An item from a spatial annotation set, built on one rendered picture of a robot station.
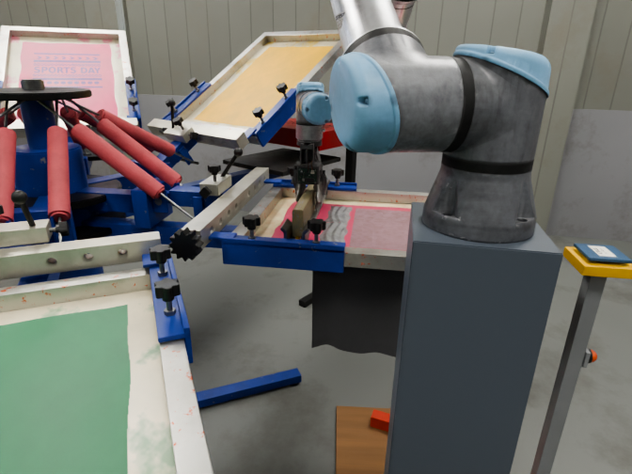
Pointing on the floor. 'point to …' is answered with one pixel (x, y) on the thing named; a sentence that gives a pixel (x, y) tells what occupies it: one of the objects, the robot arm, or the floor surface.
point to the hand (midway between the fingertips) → (309, 205)
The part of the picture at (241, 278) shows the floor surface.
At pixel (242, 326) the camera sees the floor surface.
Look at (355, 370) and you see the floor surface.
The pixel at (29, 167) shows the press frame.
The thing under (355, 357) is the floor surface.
